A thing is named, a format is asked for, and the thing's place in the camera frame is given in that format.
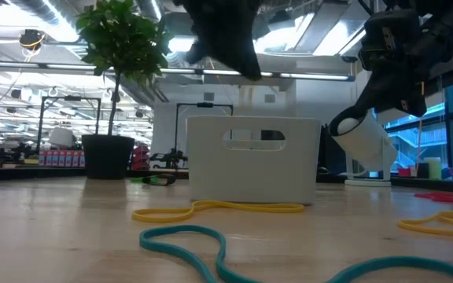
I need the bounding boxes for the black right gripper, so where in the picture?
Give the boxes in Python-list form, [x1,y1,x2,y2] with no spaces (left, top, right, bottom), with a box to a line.
[352,9,432,115]

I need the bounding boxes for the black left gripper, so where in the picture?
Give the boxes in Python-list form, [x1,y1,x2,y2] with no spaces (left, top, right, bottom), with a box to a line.
[182,0,263,82]

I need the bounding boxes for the red rubber band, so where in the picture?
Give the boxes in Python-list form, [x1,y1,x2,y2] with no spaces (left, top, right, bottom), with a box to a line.
[414,191,453,204]

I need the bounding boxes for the yellow rubber band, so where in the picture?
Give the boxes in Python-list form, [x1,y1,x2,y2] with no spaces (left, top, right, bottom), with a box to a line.
[131,200,305,224]
[397,210,453,240]

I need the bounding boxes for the black rubber band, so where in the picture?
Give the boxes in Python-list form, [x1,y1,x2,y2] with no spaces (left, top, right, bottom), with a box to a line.
[142,173,177,187]

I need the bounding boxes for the teal rubber band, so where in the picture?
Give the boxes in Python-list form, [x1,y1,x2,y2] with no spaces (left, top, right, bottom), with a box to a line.
[138,224,453,283]

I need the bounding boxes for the long ceiling light bar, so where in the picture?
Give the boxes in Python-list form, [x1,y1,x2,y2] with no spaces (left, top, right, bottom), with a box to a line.
[0,60,355,83]

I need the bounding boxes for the pale green cylinder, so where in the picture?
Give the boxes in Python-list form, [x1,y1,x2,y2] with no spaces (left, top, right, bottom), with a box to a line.
[425,156,443,181]

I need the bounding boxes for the small black rounded object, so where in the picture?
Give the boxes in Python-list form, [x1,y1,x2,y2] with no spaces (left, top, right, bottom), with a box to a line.
[315,167,332,187]

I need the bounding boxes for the green leafy plant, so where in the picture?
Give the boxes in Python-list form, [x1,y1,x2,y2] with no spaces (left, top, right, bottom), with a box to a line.
[75,0,175,137]

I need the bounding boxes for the red stacked crates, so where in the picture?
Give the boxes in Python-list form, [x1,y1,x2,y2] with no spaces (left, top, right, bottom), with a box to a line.
[131,145,151,171]

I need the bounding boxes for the black plant pot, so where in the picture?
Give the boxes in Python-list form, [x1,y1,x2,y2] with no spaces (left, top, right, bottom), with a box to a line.
[81,134,136,181]

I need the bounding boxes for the white boxy object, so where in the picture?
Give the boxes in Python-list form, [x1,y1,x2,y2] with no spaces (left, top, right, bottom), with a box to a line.
[48,127,74,149]

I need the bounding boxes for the row of pink boxes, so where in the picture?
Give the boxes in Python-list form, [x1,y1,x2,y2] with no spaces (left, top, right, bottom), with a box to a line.
[38,149,86,167]

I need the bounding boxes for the black ceiling dome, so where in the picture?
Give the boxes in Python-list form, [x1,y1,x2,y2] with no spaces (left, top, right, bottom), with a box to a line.
[18,28,46,52]

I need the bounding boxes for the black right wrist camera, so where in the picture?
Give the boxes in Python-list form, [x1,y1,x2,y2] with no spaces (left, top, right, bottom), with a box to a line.
[397,96,428,119]

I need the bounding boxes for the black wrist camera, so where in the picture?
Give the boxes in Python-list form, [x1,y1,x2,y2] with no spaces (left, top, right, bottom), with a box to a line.
[397,96,428,119]
[185,37,212,66]

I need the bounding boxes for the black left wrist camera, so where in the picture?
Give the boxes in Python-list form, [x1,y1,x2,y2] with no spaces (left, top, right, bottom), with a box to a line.
[185,37,212,66]

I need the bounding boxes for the yellow hanging cord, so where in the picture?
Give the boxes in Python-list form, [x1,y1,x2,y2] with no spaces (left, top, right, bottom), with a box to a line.
[417,80,425,166]

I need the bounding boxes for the black metal stand frame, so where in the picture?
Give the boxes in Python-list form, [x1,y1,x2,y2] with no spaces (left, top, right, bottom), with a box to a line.
[37,95,101,156]
[174,101,234,158]

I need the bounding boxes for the white plastic bin with handle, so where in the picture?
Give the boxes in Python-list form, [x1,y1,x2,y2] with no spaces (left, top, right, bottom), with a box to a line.
[186,116,322,206]

